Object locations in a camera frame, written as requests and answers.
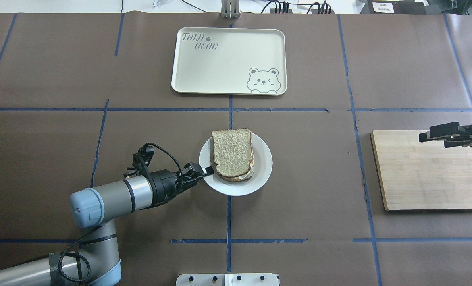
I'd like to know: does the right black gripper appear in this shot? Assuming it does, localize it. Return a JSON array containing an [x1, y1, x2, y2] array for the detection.
[[418, 122, 472, 148]]

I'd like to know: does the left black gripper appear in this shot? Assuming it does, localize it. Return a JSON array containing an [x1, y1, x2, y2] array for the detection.
[[150, 162, 214, 208]]

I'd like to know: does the white round plate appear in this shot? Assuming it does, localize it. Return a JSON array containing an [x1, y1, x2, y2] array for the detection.
[[199, 128, 274, 197]]

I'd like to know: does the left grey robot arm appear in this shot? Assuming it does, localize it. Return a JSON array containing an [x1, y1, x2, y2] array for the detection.
[[0, 162, 214, 286]]

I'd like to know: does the wooden cutting board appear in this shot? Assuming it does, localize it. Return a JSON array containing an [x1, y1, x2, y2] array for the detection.
[[371, 130, 472, 211]]

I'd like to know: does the cream bear tray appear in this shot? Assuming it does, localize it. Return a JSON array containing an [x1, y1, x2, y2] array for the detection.
[[171, 27, 288, 96]]

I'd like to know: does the black power strip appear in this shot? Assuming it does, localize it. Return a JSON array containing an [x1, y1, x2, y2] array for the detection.
[[264, 4, 335, 14]]

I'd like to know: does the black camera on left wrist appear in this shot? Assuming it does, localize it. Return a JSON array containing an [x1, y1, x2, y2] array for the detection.
[[124, 143, 184, 184]]

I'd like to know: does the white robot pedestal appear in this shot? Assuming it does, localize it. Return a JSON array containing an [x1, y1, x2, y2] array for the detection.
[[176, 273, 281, 286]]

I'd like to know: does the aluminium frame post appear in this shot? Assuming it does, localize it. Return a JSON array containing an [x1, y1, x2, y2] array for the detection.
[[221, 0, 241, 19]]

